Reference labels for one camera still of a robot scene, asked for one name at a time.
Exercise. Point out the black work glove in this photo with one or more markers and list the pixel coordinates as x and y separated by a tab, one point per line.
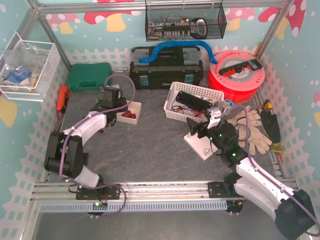
271	126

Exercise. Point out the black battery holder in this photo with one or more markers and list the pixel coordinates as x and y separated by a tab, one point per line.
192	101

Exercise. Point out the blue white work glove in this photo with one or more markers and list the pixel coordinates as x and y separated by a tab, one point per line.
19	76

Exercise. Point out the solder wire spool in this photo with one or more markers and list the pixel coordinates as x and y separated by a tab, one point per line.
227	104

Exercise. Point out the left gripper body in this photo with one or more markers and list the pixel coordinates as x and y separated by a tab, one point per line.
110	119

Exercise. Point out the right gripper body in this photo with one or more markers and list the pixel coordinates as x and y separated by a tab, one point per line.
200	131

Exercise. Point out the grey slotted cable duct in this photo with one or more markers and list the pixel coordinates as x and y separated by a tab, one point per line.
152	206

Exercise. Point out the black terminal strip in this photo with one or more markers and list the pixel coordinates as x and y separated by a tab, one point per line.
252	64

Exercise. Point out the black wire mesh basket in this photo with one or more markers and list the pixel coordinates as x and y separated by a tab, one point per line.
179	21

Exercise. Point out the orange multimeter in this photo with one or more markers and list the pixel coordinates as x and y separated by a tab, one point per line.
63	98

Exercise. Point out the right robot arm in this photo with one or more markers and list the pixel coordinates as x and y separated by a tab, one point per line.
292	211

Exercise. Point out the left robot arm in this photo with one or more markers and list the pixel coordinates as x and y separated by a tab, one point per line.
65	153

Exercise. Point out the white peg board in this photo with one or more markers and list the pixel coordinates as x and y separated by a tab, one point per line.
202	146

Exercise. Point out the red spring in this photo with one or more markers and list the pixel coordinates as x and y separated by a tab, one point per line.
129	114

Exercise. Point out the yellow black screwdriver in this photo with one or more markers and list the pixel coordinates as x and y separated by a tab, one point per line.
267	105

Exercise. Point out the clear acrylic box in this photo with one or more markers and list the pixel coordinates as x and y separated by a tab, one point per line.
42	58

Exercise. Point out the black toolbox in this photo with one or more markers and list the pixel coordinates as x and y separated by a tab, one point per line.
174	64

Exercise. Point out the white perforated basket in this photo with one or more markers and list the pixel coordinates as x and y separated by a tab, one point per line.
176	111

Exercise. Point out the white spring tray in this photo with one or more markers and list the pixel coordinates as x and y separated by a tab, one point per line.
134	107

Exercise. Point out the green tool case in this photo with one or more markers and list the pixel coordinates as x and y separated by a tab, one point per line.
88	76

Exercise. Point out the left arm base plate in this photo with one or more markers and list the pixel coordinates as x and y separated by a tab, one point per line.
110	192

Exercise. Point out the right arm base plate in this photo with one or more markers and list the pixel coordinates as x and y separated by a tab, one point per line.
220	189

